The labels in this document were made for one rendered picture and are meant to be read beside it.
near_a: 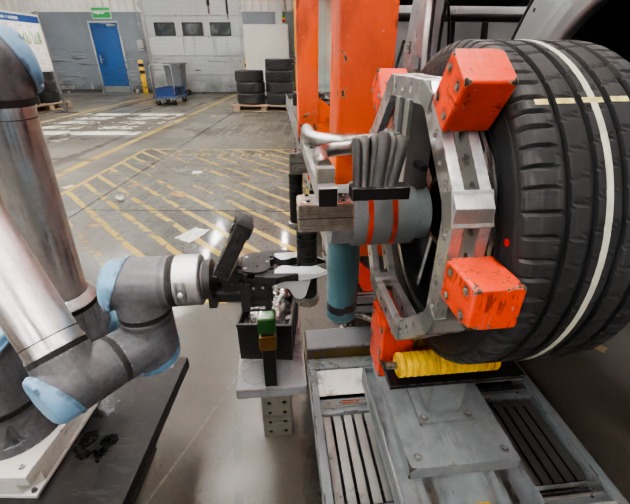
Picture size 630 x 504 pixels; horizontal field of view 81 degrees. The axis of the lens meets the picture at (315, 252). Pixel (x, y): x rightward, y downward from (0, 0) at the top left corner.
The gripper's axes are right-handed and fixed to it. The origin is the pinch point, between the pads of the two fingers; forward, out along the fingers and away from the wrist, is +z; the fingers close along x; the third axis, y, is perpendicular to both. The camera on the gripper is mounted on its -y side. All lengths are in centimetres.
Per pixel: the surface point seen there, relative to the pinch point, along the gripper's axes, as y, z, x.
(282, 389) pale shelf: 38.5, -7.7, -6.5
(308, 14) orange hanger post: -58, 20, -249
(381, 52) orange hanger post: -33, 23, -56
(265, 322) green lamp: 17.5, -10.5, -6.2
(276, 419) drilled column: 74, -11, -26
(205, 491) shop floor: 83, -32, -10
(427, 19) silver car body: -48, 67, -142
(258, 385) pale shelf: 37.9, -13.5, -7.7
